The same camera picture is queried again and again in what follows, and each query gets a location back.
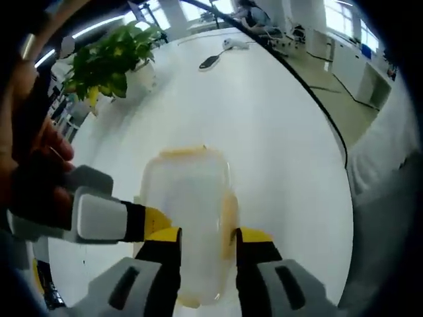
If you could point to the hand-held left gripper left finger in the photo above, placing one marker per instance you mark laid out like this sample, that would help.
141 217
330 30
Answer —
145 284

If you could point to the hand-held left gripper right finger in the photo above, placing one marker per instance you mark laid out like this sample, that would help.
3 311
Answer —
264 284

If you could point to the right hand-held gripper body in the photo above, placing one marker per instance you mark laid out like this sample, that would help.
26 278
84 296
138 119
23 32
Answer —
36 198

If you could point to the clear box with yellow buckles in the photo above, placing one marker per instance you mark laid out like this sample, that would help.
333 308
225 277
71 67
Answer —
191 198

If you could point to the person's right hand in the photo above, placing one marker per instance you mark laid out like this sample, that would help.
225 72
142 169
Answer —
53 140

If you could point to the white plant pot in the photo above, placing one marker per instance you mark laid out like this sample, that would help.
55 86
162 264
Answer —
142 77

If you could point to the green leafy plant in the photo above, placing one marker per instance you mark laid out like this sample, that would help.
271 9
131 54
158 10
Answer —
105 62

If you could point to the black flat device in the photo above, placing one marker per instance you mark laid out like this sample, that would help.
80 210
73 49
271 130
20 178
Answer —
209 62

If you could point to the small white device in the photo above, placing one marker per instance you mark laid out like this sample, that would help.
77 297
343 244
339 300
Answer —
234 43

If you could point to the white low cabinet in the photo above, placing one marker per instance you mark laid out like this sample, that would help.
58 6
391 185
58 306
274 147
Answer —
357 69

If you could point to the black office chair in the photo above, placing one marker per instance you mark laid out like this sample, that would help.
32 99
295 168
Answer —
300 33

